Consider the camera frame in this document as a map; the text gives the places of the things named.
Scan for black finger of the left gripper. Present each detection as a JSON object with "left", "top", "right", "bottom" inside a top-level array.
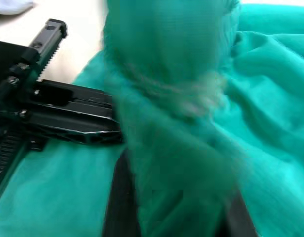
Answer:
[
  {"left": 22, "top": 105, "right": 124, "bottom": 147},
  {"left": 30, "top": 79, "right": 114, "bottom": 110}
]

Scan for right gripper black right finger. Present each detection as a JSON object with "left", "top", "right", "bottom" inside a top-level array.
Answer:
[{"left": 224, "top": 191, "right": 259, "bottom": 237}]

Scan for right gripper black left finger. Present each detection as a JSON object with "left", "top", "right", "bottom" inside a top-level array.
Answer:
[{"left": 101, "top": 148, "right": 143, "bottom": 237}]

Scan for green t-shirt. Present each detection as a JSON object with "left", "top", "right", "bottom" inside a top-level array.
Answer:
[{"left": 0, "top": 0, "right": 304, "bottom": 237}]

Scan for pale grey cloth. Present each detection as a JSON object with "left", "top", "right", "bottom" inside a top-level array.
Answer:
[{"left": 0, "top": 0, "right": 36, "bottom": 16}]

